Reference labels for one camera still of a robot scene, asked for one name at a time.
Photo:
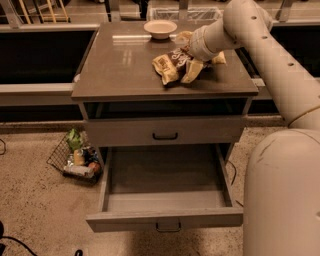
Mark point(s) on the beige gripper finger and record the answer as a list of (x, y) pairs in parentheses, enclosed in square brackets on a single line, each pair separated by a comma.
[(183, 37), (193, 69)]

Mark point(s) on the brown chip bag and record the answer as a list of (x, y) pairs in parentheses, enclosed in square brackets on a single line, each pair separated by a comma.
[(171, 67)]

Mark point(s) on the wire mesh tray background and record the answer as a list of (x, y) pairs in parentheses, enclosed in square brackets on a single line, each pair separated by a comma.
[(193, 13)]

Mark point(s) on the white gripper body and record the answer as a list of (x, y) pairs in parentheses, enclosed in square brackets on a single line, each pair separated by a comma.
[(197, 46)]

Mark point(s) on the grey drawer cabinet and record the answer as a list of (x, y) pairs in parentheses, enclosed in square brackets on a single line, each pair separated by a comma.
[(118, 81)]

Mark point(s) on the open grey drawer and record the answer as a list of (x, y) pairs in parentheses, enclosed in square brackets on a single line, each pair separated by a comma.
[(165, 188)]

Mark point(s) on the beige ceramic bowl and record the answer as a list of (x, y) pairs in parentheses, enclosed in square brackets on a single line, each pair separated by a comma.
[(160, 29)]

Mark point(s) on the closed grey drawer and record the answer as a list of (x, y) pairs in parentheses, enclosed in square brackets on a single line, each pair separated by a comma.
[(164, 131)]

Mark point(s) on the white wrapped package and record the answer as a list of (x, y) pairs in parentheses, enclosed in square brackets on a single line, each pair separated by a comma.
[(82, 171)]

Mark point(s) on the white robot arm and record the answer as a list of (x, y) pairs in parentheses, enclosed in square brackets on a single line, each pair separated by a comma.
[(281, 212)]

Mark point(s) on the yellow bottle in basket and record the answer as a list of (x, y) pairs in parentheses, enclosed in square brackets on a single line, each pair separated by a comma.
[(78, 157)]

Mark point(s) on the green leafy vegetable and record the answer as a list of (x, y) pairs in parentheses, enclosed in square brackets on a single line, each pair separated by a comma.
[(74, 139)]

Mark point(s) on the black wire basket left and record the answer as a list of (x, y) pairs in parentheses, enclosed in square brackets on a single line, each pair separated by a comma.
[(63, 156)]

